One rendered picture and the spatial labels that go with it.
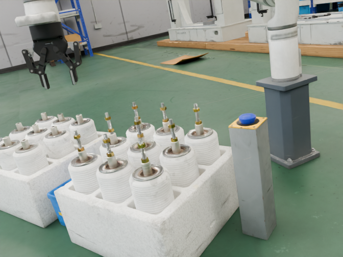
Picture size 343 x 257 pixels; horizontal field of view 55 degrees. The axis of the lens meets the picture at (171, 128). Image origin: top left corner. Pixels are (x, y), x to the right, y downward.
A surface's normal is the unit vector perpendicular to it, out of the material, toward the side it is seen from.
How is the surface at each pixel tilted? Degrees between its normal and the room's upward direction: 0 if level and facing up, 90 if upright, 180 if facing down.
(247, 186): 90
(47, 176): 90
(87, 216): 90
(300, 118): 90
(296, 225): 0
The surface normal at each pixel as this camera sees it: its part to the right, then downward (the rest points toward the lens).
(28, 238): -0.18, -0.92
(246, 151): -0.58, 0.38
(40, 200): 0.80, 0.06
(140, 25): 0.41, 0.25
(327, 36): -0.89, 0.30
